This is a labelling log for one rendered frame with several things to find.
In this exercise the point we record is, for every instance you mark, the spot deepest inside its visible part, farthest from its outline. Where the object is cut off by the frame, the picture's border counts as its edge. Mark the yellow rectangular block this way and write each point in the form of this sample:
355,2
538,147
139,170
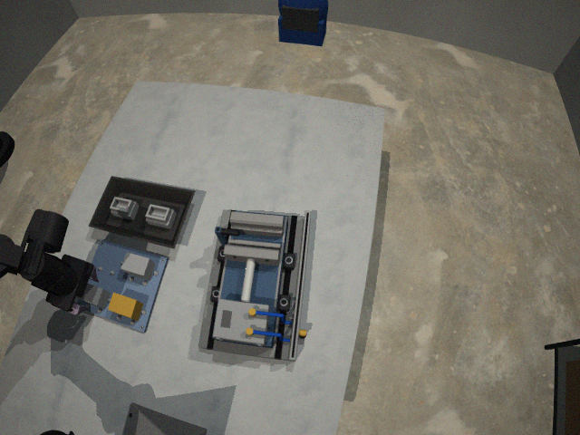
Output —
125,306

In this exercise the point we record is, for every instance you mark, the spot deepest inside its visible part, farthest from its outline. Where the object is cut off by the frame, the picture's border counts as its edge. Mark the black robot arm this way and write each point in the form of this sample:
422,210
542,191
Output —
45,233

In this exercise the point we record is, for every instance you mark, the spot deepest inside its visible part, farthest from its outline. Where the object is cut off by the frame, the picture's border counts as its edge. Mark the grey flat bar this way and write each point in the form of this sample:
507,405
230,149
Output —
259,231
246,243

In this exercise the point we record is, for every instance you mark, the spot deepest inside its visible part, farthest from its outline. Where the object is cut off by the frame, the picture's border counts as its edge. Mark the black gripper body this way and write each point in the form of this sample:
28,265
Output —
72,282

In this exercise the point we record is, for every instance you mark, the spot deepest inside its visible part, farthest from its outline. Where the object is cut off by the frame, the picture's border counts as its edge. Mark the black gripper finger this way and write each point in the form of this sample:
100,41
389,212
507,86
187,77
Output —
93,276
78,308

